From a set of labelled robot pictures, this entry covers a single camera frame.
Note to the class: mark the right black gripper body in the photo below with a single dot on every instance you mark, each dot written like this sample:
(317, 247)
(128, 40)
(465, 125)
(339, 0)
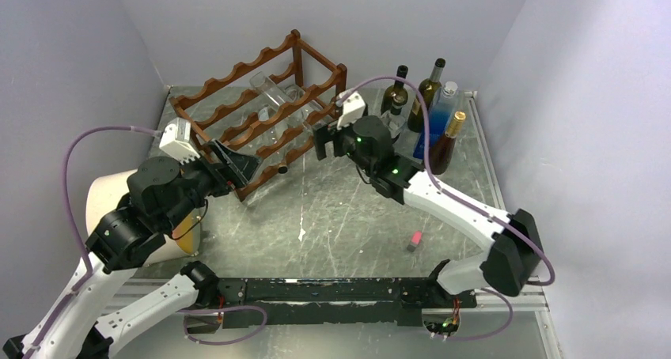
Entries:
(326, 134)

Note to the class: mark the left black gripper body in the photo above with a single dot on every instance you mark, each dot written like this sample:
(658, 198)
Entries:
(224, 181)

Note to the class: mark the dark bottle cream label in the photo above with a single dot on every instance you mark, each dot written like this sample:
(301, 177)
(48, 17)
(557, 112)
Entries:
(394, 94)

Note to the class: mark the green wine bottle silver cap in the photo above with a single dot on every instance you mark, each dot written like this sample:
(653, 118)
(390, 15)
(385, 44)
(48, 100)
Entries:
(426, 90)

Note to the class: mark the dark bottle gold foil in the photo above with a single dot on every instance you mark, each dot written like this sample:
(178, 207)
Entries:
(440, 153)

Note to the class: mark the blue labelled clear bottle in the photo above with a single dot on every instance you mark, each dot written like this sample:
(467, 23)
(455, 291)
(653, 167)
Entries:
(441, 109)

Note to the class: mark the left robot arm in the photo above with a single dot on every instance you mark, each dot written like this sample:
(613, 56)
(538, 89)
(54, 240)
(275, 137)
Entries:
(161, 194)

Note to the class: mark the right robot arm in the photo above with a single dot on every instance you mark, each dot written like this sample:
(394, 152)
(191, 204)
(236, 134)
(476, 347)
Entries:
(510, 244)

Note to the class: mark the clear bottle silver cap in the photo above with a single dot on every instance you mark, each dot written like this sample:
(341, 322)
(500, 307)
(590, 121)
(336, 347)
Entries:
(294, 92)

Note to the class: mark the brown wooden wine rack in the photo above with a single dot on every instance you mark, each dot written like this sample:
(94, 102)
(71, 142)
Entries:
(288, 80)

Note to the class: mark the white drum orange lid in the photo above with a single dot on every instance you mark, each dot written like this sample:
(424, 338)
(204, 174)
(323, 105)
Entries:
(104, 195)

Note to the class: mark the small red grey block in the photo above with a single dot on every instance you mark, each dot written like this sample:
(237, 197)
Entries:
(415, 240)

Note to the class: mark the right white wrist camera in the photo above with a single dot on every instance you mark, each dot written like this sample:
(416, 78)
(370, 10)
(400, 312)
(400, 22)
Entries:
(353, 107)

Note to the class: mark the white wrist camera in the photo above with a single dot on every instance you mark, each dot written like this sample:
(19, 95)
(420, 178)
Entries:
(176, 141)
(353, 107)

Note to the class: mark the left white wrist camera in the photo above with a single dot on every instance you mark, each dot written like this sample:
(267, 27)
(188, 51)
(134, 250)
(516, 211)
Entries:
(176, 141)

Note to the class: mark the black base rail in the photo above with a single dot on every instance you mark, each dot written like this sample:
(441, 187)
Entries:
(284, 301)

